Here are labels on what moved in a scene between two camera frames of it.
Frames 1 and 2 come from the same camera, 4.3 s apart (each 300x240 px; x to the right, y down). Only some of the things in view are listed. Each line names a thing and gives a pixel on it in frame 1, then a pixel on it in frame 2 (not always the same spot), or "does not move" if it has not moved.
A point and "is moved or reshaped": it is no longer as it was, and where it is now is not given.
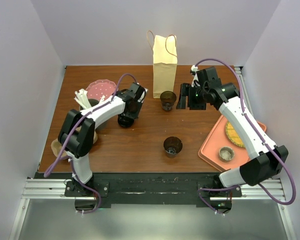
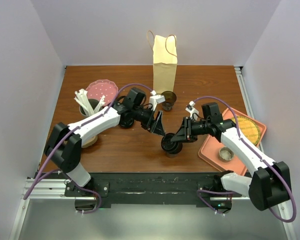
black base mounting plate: (155, 188) does not move
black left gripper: (135, 115) -> (158, 128)
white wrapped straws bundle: (81, 98) does not move
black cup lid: (124, 121) is moved or reshaped
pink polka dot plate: (98, 88) does not move
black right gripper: (186, 90) -> (185, 133)
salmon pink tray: (216, 140) does not move
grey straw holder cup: (92, 102) does not move
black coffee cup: (167, 99) does not move
